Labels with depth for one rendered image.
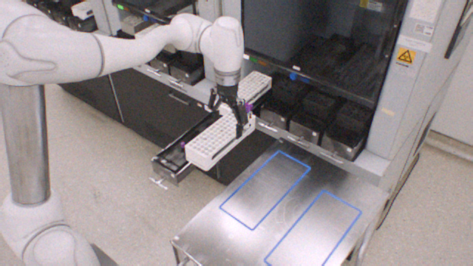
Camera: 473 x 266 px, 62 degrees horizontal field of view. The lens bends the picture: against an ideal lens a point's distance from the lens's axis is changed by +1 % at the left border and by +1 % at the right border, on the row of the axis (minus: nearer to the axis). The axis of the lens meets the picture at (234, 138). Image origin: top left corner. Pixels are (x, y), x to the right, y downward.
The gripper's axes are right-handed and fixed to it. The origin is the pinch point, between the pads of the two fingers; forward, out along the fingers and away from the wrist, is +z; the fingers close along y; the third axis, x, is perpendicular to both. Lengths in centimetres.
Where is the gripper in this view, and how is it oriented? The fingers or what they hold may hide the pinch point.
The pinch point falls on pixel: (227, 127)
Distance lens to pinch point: 144.8
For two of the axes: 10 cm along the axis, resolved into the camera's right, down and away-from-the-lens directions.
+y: 8.0, 4.0, -4.5
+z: -0.1, 7.6, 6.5
